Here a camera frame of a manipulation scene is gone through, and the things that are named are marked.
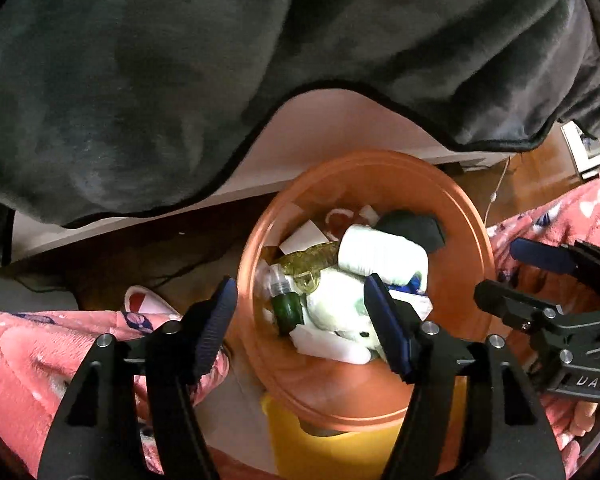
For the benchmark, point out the pink and white slipper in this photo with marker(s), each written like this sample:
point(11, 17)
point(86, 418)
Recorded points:
point(145, 305)

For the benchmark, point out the white paper piece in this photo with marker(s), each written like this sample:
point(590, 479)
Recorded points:
point(304, 237)

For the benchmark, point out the white picture frame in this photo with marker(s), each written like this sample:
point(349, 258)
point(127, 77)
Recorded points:
point(587, 152)

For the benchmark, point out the white box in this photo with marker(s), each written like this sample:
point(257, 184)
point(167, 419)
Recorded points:
point(325, 345)

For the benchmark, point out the yellow plastic container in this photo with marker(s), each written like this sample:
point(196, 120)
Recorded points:
point(340, 455)

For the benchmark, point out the white cylindrical container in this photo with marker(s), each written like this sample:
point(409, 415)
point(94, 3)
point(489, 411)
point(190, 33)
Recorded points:
point(380, 255)

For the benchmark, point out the orange plastic bin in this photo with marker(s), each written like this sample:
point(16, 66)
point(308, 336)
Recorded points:
point(460, 240)

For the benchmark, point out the dark green small bottle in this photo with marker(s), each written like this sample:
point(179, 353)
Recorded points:
point(287, 310)

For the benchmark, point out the red and white wrapper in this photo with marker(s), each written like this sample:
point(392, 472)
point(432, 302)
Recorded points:
point(337, 219)

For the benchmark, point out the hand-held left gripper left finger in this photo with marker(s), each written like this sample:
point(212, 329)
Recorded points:
point(215, 325)

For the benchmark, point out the clear yellow-green bottle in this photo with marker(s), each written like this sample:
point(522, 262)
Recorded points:
point(307, 265)

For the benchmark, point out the black cloth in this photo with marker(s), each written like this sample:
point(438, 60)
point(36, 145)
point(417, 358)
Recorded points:
point(410, 230)

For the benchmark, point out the dark grey blanket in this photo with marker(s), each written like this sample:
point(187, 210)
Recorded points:
point(155, 70)

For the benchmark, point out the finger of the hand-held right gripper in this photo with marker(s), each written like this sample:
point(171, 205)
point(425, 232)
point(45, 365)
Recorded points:
point(510, 302)
point(537, 255)

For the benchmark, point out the green plush toy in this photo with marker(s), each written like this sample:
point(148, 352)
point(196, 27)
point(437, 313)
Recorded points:
point(335, 300)

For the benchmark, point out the white bed frame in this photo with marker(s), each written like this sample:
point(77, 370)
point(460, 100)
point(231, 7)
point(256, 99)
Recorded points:
point(330, 130)

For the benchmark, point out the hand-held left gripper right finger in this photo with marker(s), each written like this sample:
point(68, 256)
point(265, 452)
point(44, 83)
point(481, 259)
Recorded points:
point(387, 325)

